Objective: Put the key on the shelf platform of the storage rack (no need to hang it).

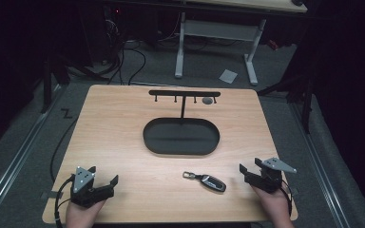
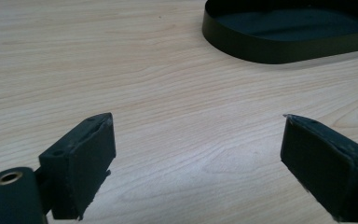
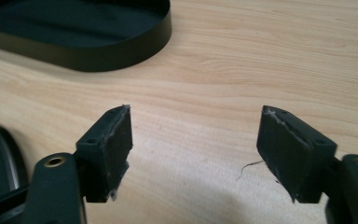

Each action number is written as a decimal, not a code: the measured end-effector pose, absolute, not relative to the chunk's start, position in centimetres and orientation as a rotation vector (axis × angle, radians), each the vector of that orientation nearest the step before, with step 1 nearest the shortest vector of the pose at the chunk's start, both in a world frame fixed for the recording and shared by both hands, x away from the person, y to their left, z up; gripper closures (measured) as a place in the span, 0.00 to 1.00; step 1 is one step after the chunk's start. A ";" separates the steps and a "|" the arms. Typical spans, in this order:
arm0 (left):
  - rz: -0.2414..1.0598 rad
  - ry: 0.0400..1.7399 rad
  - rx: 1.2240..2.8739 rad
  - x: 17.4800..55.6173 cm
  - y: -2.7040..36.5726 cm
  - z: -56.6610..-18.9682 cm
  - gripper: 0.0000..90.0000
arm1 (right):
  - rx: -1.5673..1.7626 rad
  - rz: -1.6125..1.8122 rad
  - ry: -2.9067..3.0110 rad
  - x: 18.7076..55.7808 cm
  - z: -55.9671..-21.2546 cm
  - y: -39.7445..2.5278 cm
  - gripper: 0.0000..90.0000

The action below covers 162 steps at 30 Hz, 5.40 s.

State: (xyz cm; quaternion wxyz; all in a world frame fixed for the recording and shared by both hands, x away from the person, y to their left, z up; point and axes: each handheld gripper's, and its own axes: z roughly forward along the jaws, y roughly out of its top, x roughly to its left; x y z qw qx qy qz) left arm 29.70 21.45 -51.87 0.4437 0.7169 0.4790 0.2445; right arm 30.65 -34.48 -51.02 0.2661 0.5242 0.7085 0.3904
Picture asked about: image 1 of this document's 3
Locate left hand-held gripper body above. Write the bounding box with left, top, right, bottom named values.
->
left=69, top=165, right=115, bottom=209

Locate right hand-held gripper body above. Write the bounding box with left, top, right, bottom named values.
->
left=244, top=157, right=298, bottom=195

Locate person's left hand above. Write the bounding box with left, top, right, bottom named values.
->
left=65, top=199, right=107, bottom=228

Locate person's right hand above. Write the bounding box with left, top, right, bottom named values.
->
left=251, top=185, right=295, bottom=228

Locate grey tape strip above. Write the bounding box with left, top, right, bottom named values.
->
left=40, top=191, right=65, bottom=200

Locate black car key fob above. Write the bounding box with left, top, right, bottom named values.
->
left=182, top=170, right=227, bottom=194

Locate black key rack with tray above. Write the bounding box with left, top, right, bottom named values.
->
left=142, top=89, right=221, bottom=157

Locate black metal stand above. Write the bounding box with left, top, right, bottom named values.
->
left=256, top=75, right=315, bottom=134
left=40, top=47, right=72, bottom=114

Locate grey sheet on floor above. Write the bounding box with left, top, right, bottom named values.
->
left=219, top=68, right=239, bottom=85

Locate white-framed desk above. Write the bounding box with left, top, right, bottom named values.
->
left=174, top=0, right=309, bottom=86

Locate dark computer tower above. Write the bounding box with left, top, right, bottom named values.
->
left=103, top=6, right=126, bottom=48

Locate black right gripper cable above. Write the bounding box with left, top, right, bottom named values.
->
left=279, top=179, right=295, bottom=217

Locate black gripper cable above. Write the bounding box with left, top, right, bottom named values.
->
left=279, top=179, right=295, bottom=217
left=53, top=175, right=76, bottom=228

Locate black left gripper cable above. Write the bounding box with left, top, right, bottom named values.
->
left=53, top=175, right=76, bottom=228

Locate black cable on floor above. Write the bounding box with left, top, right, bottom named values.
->
left=49, top=117, right=79, bottom=184

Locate metal floor rail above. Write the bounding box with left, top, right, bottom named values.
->
left=289, top=103, right=351, bottom=228
left=0, top=84, right=65, bottom=227

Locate bundle of black floor cables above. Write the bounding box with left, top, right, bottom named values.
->
left=106, top=39, right=147, bottom=86

